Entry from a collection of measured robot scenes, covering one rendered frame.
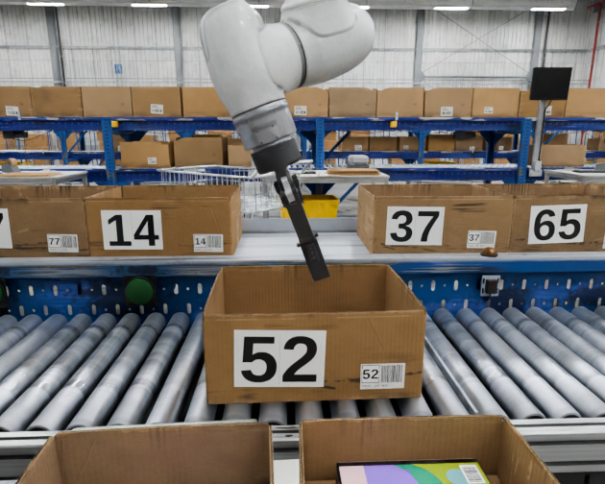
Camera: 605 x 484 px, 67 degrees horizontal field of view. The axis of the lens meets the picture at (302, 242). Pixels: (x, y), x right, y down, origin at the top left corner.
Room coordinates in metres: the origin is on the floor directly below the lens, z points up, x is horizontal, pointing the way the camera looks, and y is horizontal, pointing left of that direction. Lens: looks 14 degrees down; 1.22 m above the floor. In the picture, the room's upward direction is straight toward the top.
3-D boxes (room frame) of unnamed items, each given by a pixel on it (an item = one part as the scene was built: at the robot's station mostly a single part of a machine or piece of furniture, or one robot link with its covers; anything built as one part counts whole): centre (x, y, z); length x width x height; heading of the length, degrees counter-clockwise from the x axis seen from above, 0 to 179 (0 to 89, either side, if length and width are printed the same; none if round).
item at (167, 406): (0.92, 0.26, 0.72); 0.52 x 0.05 x 0.05; 2
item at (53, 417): (0.91, 0.45, 0.72); 0.52 x 0.05 x 0.05; 2
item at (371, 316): (0.88, -0.02, 0.83); 0.39 x 0.29 x 0.17; 93
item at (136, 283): (1.15, 0.43, 0.81); 0.07 x 0.01 x 0.07; 92
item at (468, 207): (1.40, -0.39, 0.96); 0.39 x 0.29 x 0.17; 92
